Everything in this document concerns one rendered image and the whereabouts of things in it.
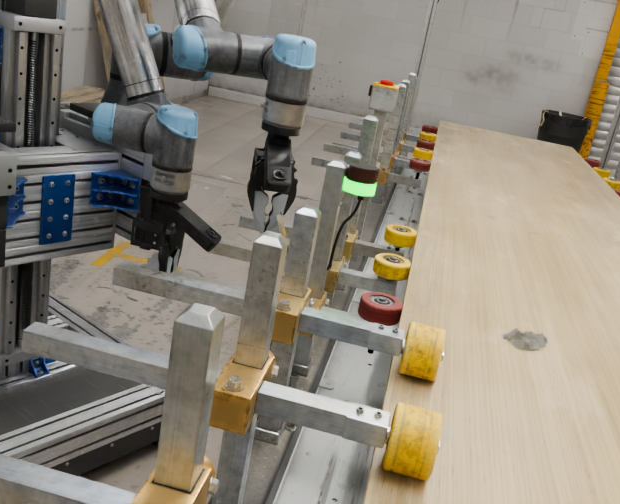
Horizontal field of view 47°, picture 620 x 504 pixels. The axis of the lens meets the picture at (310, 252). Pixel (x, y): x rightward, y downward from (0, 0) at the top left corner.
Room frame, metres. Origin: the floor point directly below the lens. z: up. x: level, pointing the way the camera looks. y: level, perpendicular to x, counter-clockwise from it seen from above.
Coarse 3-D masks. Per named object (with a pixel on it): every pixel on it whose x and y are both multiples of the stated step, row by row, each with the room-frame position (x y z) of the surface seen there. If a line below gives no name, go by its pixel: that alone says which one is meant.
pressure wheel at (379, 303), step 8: (368, 296) 1.24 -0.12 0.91; (376, 296) 1.26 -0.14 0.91; (384, 296) 1.26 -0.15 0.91; (392, 296) 1.27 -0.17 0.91; (360, 304) 1.23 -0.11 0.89; (368, 304) 1.21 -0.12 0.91; (376, 304) 1.21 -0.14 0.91; (384, 304) 1.23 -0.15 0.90; (392, 304) 1.23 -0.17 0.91; (400, 304) 1.23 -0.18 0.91; (360, 312) 1.22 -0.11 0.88; (368, 312) 1.21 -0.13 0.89; (376, 312) 1.20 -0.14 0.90; (384, 312) 1.20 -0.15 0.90; (392, 312) 1.20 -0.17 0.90; (400, 312) 1.22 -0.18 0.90; (368, 320) 1.20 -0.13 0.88; (376, 320) 1.20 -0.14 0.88; (384, 320) 1.20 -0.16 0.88; (392, 320) 1.21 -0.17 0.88; (368, 352) 1.23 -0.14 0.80
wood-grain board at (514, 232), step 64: (448, 128) 3.82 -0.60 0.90; (448, 192) 2.28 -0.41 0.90; (512, 192) 2.47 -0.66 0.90; (576, 192) 2.70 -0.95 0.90; (448, 256) 1.60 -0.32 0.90; (512, 256) 1.70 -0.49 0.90; (576, 256) 1.81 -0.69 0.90; (448, 320) 1.22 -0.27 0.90; (512, 320) 1.27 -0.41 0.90; (576, 320) 1.34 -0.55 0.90; (448, 384) 0.97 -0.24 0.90; (512, 384) 1.01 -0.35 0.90; (576, 384) 1.05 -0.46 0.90; (384, 448) 0.77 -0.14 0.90; (448, 448) 0.79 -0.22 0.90; (512, 448) 0.82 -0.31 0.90; (576, 448) 0.85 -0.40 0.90
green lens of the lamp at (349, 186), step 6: (348, 180) 1.27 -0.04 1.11; (348, 186) 1.27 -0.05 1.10; (354, 186) 1.26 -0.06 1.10; (360, 186) 1.26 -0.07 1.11; (366, 186) 1.26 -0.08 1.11; (372, 186) 1.27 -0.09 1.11; (348, 192) 1.27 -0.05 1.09; (354, 192) 1.26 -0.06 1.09; (360, 192) 1.26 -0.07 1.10; (366, 192) 1.26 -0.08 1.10; (372, 192) 1.27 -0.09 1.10
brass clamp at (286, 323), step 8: (280, 288) 1.05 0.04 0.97; (280, 296) 1.02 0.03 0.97; (288, 296) 1.02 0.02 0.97; (296, 296) 1.03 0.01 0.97; (304, 296) 1.03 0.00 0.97; (296, 304) 1.00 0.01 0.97; (304, 304) 1.01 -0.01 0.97; (312, 304) 1.07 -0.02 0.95; (280, 312) 0.96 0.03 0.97; (288, 312) 0.96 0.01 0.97; (296, 312) 0.97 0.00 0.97; (280, 320) 0.96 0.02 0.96; (288, 320) 0.96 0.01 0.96; (296, 320) 0.96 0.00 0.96; (280, 328) 0.96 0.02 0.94; (288, 328) 0.96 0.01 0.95; (296, 328) 0.97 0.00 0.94; (272, 336) 0.96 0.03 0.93; (280, 336) 0.96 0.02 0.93; (288, 336) 0.96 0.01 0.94; (288, 344) 0.96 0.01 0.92
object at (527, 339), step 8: (504, 336) 1.18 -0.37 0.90; (512, 336) 1.18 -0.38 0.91; (520, 336) 1.18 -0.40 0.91; (528, 336) 1.18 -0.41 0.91; (536, 336) 1.18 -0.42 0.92; (544, 336) 1.20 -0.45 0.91; (520, 344) 1.15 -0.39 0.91; (528, 344) 1.15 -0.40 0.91; (536, 344) 1.17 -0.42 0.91; (544, 344) 1.17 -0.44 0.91
